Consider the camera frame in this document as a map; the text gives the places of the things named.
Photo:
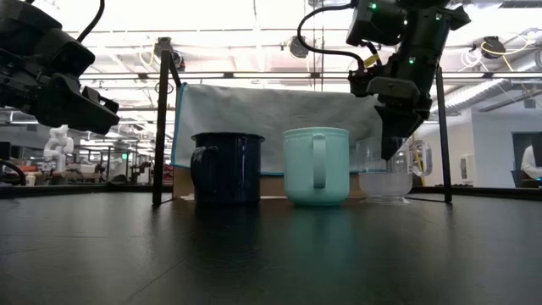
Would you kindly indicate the black metal shelf frame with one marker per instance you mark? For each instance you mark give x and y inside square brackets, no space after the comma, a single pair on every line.
[160,127]

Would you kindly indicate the round black ceiling fixture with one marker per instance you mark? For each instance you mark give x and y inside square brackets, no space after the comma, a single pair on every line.
[302,50]
[492,46]
[175,61]

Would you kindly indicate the red tool cabinet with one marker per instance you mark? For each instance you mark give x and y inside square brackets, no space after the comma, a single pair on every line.
[167,174]

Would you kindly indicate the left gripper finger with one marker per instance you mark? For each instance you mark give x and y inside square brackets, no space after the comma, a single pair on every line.
[108,118]

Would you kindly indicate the person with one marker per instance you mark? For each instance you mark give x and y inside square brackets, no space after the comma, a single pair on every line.
[529,163]

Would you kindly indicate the white cloth with blue edge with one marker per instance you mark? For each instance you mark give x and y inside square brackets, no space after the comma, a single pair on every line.
[254,123]

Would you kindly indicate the white wall dispenser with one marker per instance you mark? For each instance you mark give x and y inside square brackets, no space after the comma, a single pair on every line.
[468,167]

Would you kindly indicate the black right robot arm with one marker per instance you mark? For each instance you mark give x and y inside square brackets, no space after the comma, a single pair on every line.
[455,17]

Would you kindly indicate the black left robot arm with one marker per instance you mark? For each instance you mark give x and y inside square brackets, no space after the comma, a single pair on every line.
[21,25]

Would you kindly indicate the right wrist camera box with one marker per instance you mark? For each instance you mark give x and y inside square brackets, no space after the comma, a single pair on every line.
[372,21]

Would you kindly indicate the dark blue enamel mug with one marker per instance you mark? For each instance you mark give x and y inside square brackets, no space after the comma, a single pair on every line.
[233,169]

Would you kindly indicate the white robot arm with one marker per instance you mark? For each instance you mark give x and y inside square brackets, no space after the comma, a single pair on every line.
[59,146]

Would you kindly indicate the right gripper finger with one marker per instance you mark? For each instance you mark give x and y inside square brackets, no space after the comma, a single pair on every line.
[394,131]

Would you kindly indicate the silver ventilation duct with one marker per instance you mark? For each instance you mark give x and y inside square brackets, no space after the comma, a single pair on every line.
[487,91]

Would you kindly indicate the mint green mug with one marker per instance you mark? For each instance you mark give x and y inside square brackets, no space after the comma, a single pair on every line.
[300,169]

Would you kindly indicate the black table frame rail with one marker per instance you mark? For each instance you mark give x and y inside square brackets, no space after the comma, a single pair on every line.
[63,190]

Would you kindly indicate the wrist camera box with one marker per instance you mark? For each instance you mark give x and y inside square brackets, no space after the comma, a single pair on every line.
[372,21]
[74,59]

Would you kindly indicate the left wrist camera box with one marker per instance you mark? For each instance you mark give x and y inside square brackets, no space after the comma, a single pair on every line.
[74,59]

